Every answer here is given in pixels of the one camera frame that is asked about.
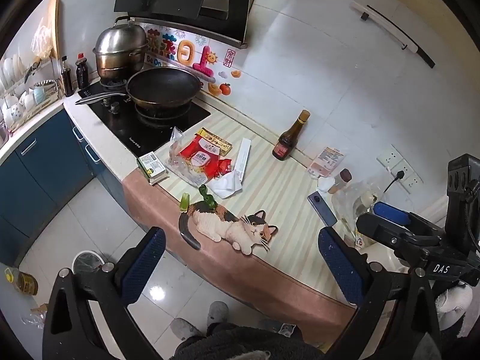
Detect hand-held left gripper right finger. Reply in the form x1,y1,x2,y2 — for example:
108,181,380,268
318,227,443,360

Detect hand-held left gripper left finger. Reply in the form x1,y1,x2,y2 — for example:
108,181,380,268
42,226,177,360

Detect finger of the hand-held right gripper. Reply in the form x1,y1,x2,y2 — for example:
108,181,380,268
355,213,414,250
374,202,443,235

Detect white trash can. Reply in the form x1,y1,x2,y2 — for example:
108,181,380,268
71,250,106,295

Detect green and white box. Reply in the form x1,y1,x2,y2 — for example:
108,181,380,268
136,151,170,185

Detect red box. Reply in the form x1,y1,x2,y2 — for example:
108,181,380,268
179,135,223,179

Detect yellow box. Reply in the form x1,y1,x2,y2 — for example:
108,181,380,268
197,127,233,157

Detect person's right hand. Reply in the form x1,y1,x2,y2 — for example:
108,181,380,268
436,286,474,314

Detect white power outlet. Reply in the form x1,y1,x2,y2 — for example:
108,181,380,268
377,144,421,194

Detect brown-capped spice bottle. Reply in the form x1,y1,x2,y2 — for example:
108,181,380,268
330,169,352,195

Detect blue smartphone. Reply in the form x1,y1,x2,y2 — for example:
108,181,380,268
307,191,338,228

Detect grey slipper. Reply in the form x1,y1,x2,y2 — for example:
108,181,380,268
207,301,229,325
170,318,205,344

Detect printed paper packet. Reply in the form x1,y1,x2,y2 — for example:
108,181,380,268
307,146,347,179

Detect striped counter cloth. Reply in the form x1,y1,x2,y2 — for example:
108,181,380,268
122,112,377,346

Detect cat-shaped mat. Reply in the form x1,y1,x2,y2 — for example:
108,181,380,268
178,200,279,256

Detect white tissue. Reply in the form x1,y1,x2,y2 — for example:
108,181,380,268
208,170,245,200

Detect clear plastic wrapper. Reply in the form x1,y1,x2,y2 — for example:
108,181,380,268
167,127,205,187

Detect clear plastic bag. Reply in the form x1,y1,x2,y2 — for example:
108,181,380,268
22,303,50,331

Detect cooking oil bottle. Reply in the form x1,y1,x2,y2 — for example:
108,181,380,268
4,266,39,296

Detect dark fleece clothing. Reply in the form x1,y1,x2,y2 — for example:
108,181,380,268
176,322,327,360

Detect brown glass bottle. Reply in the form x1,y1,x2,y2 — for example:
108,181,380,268
272,109,311,162

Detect small red wrapper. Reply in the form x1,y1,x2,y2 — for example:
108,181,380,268
217,157,235,178

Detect blue kitchen cabinet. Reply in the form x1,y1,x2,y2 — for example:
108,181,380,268
0,110,128,269

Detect black gas stove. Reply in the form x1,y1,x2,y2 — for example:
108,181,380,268
77,79,212,156

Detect white long box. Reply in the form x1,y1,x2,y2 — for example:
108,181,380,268
234,137,251,185

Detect black frying pan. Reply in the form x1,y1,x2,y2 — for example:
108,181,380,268
75,65,201,109

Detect dark sauce bottle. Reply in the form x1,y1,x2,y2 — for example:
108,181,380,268
75,53,91,90
60,55,76,97

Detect metal dish rack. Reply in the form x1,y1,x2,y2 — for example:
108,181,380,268
0,50,62,134

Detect steel steamer pot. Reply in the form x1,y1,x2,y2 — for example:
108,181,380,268
92,17,149,81

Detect wooden cutting board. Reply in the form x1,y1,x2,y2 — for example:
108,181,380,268
49,0,63,59

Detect black plug with cable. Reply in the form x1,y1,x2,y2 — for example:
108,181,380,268
382,170,406,196

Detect white wall rack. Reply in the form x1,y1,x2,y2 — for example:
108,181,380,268
350,1,436,69

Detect colourful wall sticker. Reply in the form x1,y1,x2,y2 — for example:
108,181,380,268
144,26,233,96

